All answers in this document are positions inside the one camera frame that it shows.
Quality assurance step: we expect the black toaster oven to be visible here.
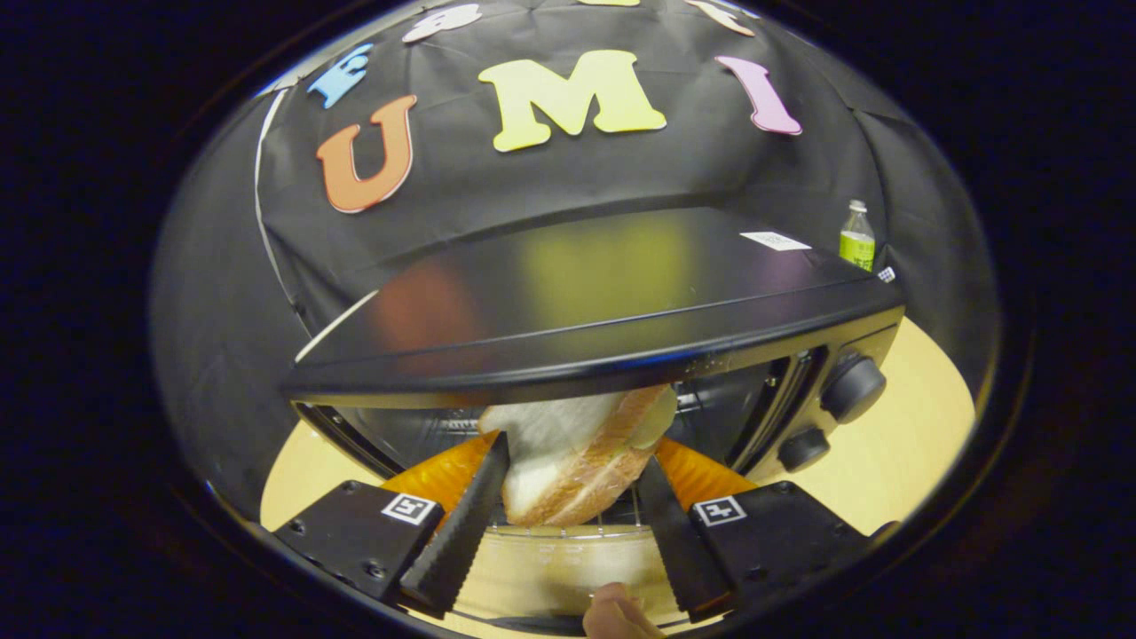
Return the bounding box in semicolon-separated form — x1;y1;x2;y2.
280;207;908;636

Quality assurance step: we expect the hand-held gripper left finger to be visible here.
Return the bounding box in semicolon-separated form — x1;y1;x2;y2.
271;432;511;619

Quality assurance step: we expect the green label plastic bottle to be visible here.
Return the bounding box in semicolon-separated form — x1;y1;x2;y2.
839;200;877;272

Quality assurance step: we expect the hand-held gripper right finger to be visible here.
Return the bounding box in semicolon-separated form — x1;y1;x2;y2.
637;437;899;622

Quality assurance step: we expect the toast bread sandwich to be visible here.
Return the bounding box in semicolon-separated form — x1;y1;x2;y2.
479;383;680;529

